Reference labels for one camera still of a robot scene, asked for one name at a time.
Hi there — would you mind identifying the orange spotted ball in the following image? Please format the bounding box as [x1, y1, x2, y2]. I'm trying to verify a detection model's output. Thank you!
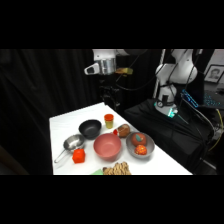
[134, 144, 148, 156]

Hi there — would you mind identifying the framed picture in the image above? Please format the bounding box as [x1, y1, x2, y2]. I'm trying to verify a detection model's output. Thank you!
[203, 64, 224, 84]

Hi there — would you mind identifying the black bowl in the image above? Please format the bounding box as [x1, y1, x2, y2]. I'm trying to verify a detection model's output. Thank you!
[78, 119, 103, 140]

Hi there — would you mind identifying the pink bowl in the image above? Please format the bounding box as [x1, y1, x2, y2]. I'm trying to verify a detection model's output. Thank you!
[93, 132, 123, 162]

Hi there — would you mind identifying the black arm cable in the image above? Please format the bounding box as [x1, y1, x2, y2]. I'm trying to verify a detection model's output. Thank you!
[114, 49, 174, 92]

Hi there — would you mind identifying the brown ball with teal patch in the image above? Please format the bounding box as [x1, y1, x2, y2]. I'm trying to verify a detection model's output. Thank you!
[130, 132, 148, 147]

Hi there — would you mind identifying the yellow cable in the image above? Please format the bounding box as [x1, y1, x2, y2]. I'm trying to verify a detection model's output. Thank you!
[209, 108, 224, 152]

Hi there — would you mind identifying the yellow label tag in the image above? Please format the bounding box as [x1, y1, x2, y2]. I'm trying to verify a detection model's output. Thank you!
[116, 67, 134, 75]

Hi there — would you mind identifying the steel saucepan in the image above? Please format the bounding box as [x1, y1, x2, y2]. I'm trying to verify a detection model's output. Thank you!
[54, 134, 86, 164]

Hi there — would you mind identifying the orange-red cube block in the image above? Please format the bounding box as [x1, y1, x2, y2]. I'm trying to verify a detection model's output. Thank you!
[72, 148, 87, 165]

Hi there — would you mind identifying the brown and red toy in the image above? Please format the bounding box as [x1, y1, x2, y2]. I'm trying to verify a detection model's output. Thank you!
[113, 123, 132, 139]

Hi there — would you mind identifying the orange cup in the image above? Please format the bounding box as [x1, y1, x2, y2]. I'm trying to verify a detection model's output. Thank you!
[103, 113, 115, 122]

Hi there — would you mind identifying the green cloth toy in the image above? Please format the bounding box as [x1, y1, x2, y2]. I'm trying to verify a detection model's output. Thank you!
[91, 168, 105, 176]

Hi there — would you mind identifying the black robot stand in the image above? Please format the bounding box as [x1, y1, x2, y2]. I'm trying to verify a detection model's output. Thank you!
[123, 98, 216, 176]

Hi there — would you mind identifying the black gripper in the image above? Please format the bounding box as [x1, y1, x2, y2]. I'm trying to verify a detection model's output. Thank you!
[98, 85, 121, 112]

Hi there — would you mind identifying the tiger striped plush toy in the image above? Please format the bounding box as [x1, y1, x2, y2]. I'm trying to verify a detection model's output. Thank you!
[102, 161, 132, 176]

